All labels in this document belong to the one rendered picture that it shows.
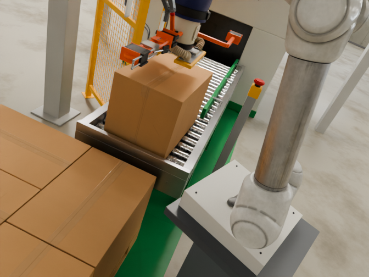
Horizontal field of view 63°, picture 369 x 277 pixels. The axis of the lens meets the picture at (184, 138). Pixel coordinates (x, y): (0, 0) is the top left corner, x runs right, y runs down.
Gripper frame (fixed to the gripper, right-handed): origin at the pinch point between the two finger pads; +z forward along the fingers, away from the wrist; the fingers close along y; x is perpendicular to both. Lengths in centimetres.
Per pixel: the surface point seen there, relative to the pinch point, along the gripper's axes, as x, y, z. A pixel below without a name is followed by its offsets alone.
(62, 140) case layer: -10, 35, 78
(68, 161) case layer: 2, 22, 78
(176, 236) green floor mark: -32, -43, 132
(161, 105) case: -29, -8, 44
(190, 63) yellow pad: -45, -12, 23
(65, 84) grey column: -96, 94, 99
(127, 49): 5.4, 1.6, 10.3
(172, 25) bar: -36.0, 0.2, 6.7
